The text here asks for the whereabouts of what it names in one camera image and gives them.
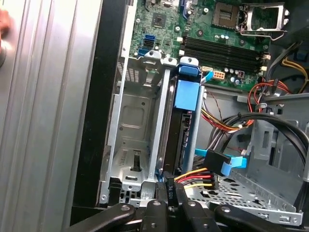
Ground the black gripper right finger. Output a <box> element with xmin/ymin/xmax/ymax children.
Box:
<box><xmin>175</xmin><ymin>183</ymin><xmax>285</xmax><ymax>232</ymax></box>

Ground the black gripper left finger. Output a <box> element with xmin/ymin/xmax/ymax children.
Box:
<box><xmin>70</xmin><ymin>181</ymin><xmax>169</xmax><ymax>232</ymax></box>

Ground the disk power wire black plug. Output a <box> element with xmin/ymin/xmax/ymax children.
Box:
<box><xmin>166</xmin><ymin>168</ymin><xmax>220</xmax><ymax>208</ymax></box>

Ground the hard disk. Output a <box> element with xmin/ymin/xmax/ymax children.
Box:
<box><xmin>155</xmin><ymin>57</ymin><xmax>203</xmax><ymax>182</ymax></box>

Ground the metal disk bay cage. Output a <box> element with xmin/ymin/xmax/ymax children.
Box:
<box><xmin>98</xmin><ymin>49</ymin><xmax>305</xmax><ymax>229</ymax></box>

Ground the person's hand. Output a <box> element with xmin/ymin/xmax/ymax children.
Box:
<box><xmin>0</xmin><ymin>9</ymin><xmax>14</xmax><ymax>41</ymax></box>

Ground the black open PC case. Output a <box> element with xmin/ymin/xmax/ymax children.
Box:
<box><xmin>70</xmin><ymin>0</ymin><xmax>309</xmax><ymax>232</ymax></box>

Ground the white board power connector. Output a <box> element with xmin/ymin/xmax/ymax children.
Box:
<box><xmin>213</xmin><ymin>70</ymin><xmax>225</xmax><ymax>82</ymax></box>

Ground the metal optical drive cage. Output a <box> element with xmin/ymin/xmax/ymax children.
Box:
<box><xmin>238</xmin><ymin>93</ymin><xmax>309</xmax><ymax>208</ymax></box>

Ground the black RAM slot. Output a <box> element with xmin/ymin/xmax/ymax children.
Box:
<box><xmin>184</xmin><ymin>36</ymin><xmax>266</xmax><ymax>55</ymax></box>
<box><xmin>184</xmin><ymin>46</ymin><xmax>266</xmax><ymax>65</ymax></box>
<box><xmin>184</xmin><ymin>41</ymin><xmax>266</xmax><ymax>60</ymax></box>
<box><xmin>184</xmin><ymin>51</ymin><xmax>266</xmax><ymax>71</ymax></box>

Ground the green motherboard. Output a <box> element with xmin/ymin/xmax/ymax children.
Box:
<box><xmin>129</xmin><ymin>0</ymin><xmax>272</xmax><ymax>92</ymax></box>

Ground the square chipset chip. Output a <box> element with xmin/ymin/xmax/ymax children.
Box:
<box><xmin>152</xmin><ymin>12</ymin><xmax>168</xmax><ymax>28</ymax></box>

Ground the thin metal locking lever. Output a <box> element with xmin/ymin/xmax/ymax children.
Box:
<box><xmin>240</xmin><ymin>30</ymin><xmax>289</xmax><ymax>41</ymax></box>

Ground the CPU socket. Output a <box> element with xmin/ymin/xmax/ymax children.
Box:
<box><xmin>211</xmin><ymin>1</ymin><xmax>240</xmax><ymax>28</ymax></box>

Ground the blue expansion slot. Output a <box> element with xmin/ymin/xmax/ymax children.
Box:
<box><xmin>178</xmin><ymin>0</ymin><xmax>193</xmax><ymax>19</ymax></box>

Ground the metal socket cover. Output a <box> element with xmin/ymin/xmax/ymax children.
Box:
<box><xmin>239</xmin><ymin>1</ymin><xmax>290</xmax><ymax>34</ymax></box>

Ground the blue wire with black plug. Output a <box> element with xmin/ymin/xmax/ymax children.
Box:
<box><xmin>194</xmin><ymin>147</ymin><xmax>248</xmax><ymax>176</ymax></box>

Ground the red orange wire bundle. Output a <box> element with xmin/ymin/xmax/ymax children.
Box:
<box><xmin>200</xmin><ymin>78</ymin><xmax>294</xmax><ymax>133</ymax></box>

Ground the thick black cable bundle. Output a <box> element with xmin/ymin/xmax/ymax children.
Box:
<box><xmin>209</xmin><ymin>113</ymin><xmax>309</xmax><ymax>182</ymax></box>

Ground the blue wire with white plug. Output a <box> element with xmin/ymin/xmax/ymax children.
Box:
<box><xmin>200</xmin><ymin>71</ymin><xmax>215</xmax><ymax>85</ymax></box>

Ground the yellow black wire bundle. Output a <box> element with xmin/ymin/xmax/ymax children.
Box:
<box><xmin>281</xmin><ymin>57</ymin><xmax>309</xmax><ymax>94</ymax></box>

